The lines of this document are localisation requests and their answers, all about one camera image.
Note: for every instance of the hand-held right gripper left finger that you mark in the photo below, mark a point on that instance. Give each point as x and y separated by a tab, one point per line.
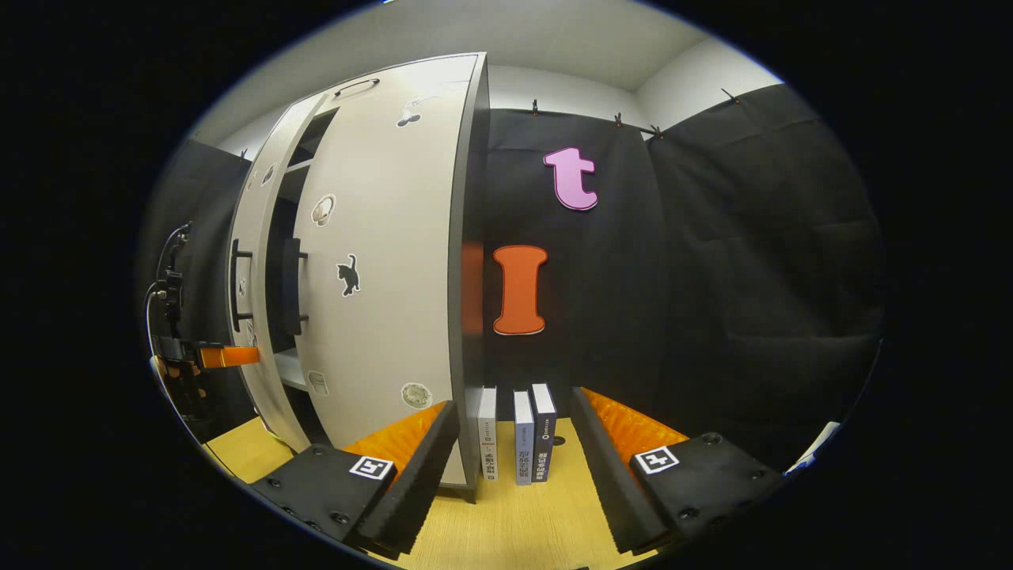
423	483

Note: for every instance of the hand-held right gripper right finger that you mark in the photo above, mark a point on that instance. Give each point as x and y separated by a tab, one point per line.
605	483

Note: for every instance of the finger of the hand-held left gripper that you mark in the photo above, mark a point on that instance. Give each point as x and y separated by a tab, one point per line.
229	357

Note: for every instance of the white cabinet door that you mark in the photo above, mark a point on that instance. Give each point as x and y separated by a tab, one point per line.
257	198
388	237

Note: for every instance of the dark navy book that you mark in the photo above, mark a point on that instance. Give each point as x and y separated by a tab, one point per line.
544	431

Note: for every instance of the white book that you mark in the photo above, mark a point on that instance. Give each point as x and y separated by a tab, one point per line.
487	431

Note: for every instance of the grey-blue book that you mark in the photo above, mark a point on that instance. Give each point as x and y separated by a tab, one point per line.
523	435

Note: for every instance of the black backdrop cloth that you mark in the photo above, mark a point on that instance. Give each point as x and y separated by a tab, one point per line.
712	277

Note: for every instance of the white cabinet with shelves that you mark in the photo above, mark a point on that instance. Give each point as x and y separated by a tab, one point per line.
472	182

